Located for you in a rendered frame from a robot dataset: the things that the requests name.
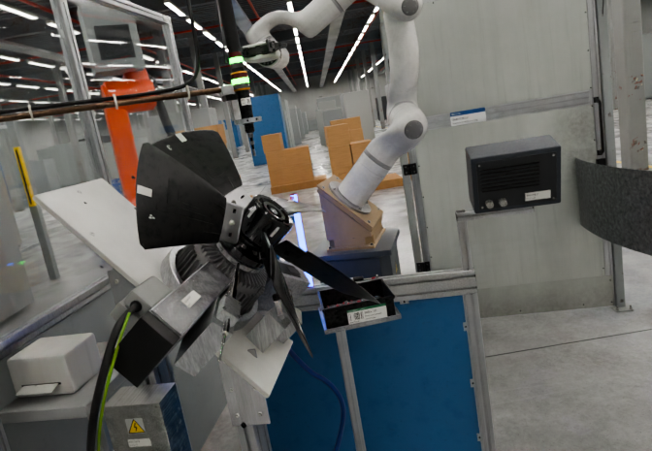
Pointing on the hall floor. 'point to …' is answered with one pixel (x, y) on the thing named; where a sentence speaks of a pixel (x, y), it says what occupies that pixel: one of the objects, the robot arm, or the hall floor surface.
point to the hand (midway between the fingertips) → (252, 48)
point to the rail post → (480, 370)
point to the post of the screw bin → (350, 390)
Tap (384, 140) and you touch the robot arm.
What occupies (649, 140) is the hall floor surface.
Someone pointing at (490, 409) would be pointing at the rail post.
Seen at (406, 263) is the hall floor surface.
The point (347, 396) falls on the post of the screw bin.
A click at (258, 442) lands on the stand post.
